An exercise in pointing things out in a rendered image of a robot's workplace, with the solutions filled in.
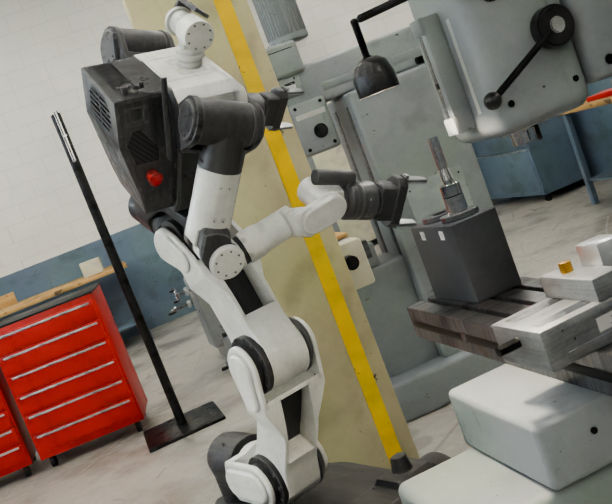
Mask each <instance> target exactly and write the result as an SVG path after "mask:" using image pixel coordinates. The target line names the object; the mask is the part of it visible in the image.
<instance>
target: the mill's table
mask: <svg viewBox="0 0 612 504"><path fill-rule="evenodd" d="M519 277H520V280H521V284H519V285H517V286H514V287H512V288H510V289H508V290H506V291H504V292H502V293H500V294H497V295H495V296H493V297H491V298H489V299H487V300H485V301H483V302H480V303H474V302H466V301H459V300H451V299H443V298H436V297H435V295H433V296H431V297H429V298H427V299H428V301H429V302H425V301H420V302H417V303H415V304H413V305H411V306H408V307H407V310H408V313H409V315H410V318H411V321H412V324H413V326H414V329H415V332H416V334H417V336H418V337H421V338H424V339H428V340H431V341H434V342H437V343H441V344H444V345H447V346H450V347H454V348H457V349H460V350H463V351H467V352H470V353H473V354H476V355H479V356H483V357H486V358H489V359H492V360H496V361H499V362H502V363H505V364H509V365H512V366H515V367H518V368H522V369H525V370H528V371H531V372H535V373H538V374H541V375H544V376H547V377H551V378H554V379H557V380H560V381H564V382H567V383H570V384H573V385H577V386H580V387H583V388H586V389H590V390H593V391H596V392H599V393H603V394H606V395H609V396H612V343H610V344H608V345H606V346H604V347H602V348H600V349H599V350H597V351H595V352H593V353H591V354H589V355H587V356H585V357H583V358H581V359H579V360H577V361H575V362H573V363H571V364H569V365H567V366H565V367H564V368H562V369H560V370H558V371H556V372H548V371H544V370H540V369H536V368H531V367H527V366H523V365H519V364H515V363H510V362H506V361H504V359H503V357H501V358H500V357H499V356H498V355H497V354H496V351H495V348H496V347H497V346H499V345H498V342H497V339H496V337H495V334H494V331H493V328H492V325H493V324H495V323H497V322H499V321H501V320H503V319H505V318H507V317H509V316H511V315H513V314H515V313H517V312H519V311H522V310H524V309H526V308H528V307H530V306H532V305H534V304H536V303H538V302H540V301H542V300H544V299H546V298H548V297H546V295H545V292H544V289H543V286H542V283H541V280H540V278H530V277H521V276H519Z"/></svg>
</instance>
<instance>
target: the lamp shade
mask: <svg viewBox="0 0 612 504"><path fill-rule="evenodd" d="M353 74H354V86H355V89H356V92H357V94H358V97H359V100H361V99H364V98H367V97H370V96H372V95H375V94H378V93H380V92H383V91H385V90H388V89H390V88H393V87H395V86H398V85H400V83H399V81H398V78H397V75H396V72H395V69H394V68H393V67H392V65H391V64H390V63H389V62H388V60H387V59H386V58H385V57H381V56H378V55H375V56H372V55H370V56H367V57H365V58H363V59H362V60H361V61H360V62H358V64H357V65H356V67H355V69H354V70H353Z"/></svg>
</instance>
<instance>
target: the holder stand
mask: <svg viewBox="0 0 612 504"><path fill-rule="evenodd" d="M422 222H423V223H421V224H418V225H416V226H414V227H412V228H411V231H412V234H413V237H414V239H415V242H416V245H417V248H418V250H419V253H420V256H421V259H422V261H423V264H424V267H425V269H426V272H427V275H428V278H429V280H430V283H431V286H432V289H433V291H434V294H435V297H436V298H443V299H451V300H459V301H466V302H474V303H480V302H483V301H485V300H487V299H489V298H491V297H493V296H495V295H497V294H500V293H502V292H504V291H506V290H508V289H510V288H512V287H514V286H517V285H519V284H521V280H520V277H519V274H518V271H517V268H516V265H515V263H514V260H513V257H512V254H511V251H510V248H509V246H508V243H507V240H506V237H505V234H504V231H503V229H502V226H501V223H500V220H499V217H498V214H497V212H496V209H495V207H491V208H478V205H471V206H468V209H467V210H465V211H463V212H461V213H458V214H455V215H449V214H448V211H447V209H443V210H440V211H437V212H435V213H432V214H430V215H428V216H426V217H424V218H423V219H422Z"/></svg>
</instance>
